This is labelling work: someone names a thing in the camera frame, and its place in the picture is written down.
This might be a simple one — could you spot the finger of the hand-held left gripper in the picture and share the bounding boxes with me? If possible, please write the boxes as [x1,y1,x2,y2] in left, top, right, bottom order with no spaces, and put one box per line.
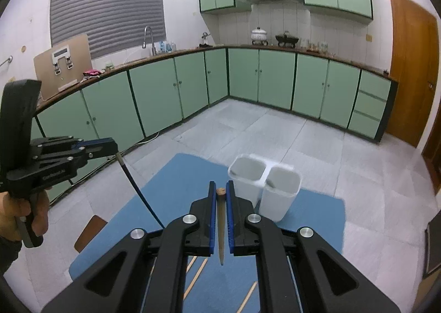
[33,148,117,171]
[29,136,118,157]

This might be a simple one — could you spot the person's left hand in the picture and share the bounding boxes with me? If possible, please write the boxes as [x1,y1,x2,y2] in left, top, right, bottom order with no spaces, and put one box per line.
[0,191,50,242]

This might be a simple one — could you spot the white cooking pot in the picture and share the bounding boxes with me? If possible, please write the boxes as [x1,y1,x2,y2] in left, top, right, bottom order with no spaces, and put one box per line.
[250,26,269,45]

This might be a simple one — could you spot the brown wooden stool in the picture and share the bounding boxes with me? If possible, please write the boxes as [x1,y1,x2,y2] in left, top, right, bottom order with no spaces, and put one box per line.
[74,215,108,253]

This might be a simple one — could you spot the blue tablecloth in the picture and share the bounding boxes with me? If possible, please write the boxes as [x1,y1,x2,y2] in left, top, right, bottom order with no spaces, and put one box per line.
[69,153,346,313]

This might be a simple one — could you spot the green base cabinets with counter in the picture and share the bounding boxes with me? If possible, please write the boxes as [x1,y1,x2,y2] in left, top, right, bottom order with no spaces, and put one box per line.
[29,45,399,204]

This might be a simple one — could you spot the white double utensil holder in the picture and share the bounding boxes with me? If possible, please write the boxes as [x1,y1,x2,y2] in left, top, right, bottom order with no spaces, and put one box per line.
[227,153,302,223]

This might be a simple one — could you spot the black chopstick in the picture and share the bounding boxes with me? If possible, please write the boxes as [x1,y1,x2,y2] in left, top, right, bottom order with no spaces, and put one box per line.
[116,153,165,230]

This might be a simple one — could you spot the brown wooden chopstick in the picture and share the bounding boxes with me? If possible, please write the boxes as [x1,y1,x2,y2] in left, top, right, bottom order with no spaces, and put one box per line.
[216,188,226,266]

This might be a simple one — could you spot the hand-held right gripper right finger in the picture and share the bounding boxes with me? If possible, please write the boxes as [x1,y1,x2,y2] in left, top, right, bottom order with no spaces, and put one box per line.
[225,180,404,313]

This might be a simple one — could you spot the steel kitchen faucet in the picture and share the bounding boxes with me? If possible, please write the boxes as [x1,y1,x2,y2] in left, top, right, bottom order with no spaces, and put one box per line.
[142,25,156,57]

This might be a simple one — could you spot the wooden board with clips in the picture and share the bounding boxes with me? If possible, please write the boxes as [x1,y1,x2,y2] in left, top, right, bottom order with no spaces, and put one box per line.
[33,33,93,102]

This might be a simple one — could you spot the brown wooden door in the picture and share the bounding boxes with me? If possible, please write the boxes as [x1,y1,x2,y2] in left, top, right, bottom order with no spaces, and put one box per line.
[385,0,440,148]
[422,120,441,196]

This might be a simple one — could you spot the black wok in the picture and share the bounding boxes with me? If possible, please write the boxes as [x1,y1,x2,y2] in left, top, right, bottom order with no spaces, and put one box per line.
[275,31,300,48]

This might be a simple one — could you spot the grey window blind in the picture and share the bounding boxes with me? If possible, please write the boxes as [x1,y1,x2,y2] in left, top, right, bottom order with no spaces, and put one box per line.
[50,0,166,60]

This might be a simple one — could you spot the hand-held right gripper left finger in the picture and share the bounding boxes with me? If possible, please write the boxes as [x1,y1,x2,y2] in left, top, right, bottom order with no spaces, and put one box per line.
[41,181,217,313]

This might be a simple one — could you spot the glass jars on counter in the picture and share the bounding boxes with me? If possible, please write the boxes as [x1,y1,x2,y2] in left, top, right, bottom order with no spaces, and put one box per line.
[300,39,329,53]

